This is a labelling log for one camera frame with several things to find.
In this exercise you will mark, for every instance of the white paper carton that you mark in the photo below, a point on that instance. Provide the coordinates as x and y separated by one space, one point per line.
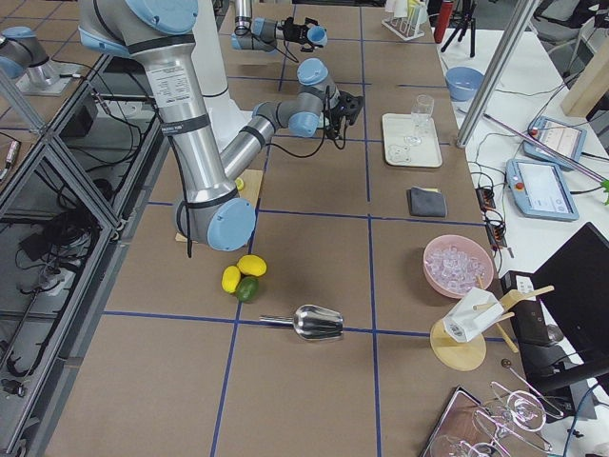
477 310

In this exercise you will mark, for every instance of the teach pendant near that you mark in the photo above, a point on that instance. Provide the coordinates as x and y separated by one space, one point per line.
539 190

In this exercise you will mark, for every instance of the blue bowl on side table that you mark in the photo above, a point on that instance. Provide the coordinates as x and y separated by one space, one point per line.
463 83

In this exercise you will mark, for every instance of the metal ice scoop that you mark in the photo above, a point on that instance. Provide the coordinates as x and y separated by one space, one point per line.
312 323

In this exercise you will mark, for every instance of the yellow lemon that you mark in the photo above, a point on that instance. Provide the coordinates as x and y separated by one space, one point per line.
231 279
252 265

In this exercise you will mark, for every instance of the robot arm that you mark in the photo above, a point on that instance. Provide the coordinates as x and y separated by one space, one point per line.
264 34
177 44

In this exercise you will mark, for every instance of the grey folded cloth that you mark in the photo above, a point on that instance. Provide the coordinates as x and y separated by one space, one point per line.
426 203

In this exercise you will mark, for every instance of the teach pendant far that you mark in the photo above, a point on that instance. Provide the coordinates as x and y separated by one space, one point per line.
559 136

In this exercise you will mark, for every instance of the cream bear tray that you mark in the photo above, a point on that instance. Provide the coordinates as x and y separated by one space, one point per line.
401 150

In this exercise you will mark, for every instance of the teach pendant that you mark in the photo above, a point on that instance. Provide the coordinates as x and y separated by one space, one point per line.
539 190
559 136

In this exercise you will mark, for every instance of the yellow lemon front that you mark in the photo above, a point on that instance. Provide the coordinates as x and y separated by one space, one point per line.
231 279

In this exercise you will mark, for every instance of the white cup rack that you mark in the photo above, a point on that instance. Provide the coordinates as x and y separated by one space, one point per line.
405 18

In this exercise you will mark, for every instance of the wooden cutting board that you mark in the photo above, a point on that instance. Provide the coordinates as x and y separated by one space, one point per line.
247 190

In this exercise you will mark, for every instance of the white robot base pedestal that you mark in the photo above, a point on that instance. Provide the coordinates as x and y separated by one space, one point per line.
226 117

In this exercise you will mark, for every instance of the light blue plastic cup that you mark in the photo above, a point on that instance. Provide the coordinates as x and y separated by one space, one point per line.
317 36

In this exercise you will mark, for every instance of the clear wine glass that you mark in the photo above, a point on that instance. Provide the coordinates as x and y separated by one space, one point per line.
421 113

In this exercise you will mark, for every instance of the hanging wine glasses rack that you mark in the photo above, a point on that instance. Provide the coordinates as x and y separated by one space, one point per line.
507 424

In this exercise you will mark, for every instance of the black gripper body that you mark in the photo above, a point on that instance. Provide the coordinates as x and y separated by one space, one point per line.
291 31
337 116

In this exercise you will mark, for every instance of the pink bowl of ice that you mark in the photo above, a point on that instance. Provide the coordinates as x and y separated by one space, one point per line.
453 264

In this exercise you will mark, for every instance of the black monitor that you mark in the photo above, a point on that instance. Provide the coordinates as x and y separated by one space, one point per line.
578 272

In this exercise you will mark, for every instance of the yellow lemon rear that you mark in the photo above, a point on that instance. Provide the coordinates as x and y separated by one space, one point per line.
252 265

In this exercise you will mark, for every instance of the black camera tripod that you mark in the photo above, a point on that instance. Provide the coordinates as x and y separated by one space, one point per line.
467 24

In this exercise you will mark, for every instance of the green avocado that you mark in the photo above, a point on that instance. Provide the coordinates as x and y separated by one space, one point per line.
247 289

